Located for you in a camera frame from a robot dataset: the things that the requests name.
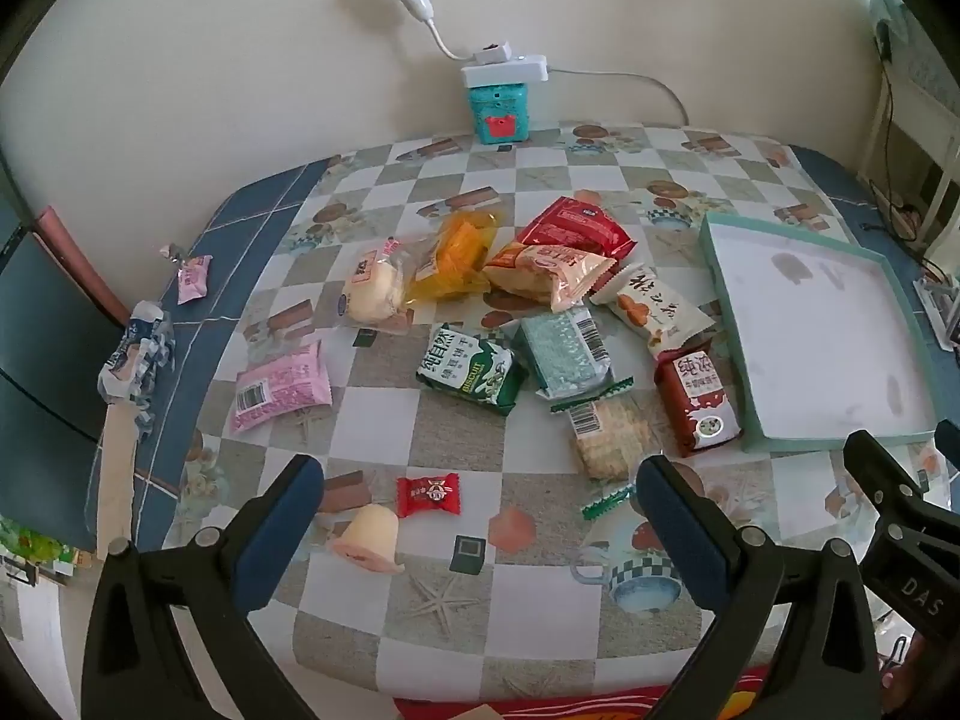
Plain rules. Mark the brown red snack packet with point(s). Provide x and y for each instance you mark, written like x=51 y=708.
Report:
x=694 y=405

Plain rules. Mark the pale green round fan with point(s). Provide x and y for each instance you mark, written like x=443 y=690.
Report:
x=911 y=37

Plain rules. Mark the white bun packet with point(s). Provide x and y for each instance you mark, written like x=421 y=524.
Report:
x=371 y=289

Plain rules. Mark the peach snack packet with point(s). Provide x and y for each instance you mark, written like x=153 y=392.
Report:
x=551 y=270

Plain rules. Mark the small pink candy packet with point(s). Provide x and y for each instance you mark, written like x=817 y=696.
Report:
x=195 y=279

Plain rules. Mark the pale green cardboard tray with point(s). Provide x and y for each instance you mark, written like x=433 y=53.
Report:
x=817 y=330

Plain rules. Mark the white power strip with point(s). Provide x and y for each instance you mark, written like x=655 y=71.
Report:
x=502 y=71

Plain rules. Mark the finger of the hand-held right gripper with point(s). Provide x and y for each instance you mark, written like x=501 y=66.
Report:
x=881 y=476
x=951 y=444

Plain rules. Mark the green printed package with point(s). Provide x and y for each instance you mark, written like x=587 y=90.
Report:
x=34 y=544

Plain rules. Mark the white rack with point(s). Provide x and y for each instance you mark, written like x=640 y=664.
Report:
x=885 y=127

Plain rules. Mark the green biscuit packet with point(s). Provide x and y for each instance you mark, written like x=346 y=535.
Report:
x=469 y=371

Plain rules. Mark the checkered printed tablecloth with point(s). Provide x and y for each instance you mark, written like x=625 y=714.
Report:
x=375 y=435

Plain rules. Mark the clear cracker packet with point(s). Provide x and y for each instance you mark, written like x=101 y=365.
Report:
x=611 y=439

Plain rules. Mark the blue white crumpled wrapper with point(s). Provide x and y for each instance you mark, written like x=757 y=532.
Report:
x=135 y=360

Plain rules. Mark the teal snack packet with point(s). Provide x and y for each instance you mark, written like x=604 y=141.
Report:
x=562 y=352

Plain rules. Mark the crumpled clear wrapper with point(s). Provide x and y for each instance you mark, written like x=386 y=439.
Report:
x=172 y=252

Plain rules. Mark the pink snack packet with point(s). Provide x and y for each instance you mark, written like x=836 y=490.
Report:
x=281 y=386

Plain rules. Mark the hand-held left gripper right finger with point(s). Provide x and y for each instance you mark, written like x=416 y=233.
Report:
x=682 y=532

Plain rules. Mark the dark blue cabinet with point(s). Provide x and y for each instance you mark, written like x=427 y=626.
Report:
x=45 y=360

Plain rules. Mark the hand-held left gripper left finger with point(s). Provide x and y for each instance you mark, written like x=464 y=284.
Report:
x=277 y=532

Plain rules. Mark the white nut-print snack packet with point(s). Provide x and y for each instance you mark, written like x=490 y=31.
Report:
x=645 y=311

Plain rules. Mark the cream roll cake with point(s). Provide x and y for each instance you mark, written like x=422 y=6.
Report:
x=367 y=536

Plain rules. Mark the pink board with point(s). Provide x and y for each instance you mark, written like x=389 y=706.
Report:
x=79 y=262

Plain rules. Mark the yellow cake packet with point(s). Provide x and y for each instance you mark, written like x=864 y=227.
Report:
x=457 y=251

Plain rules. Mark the small red candy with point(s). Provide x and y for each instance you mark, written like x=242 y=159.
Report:
x=427 y=493

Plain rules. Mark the teal tin box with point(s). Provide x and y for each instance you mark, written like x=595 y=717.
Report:
x=495 y=112

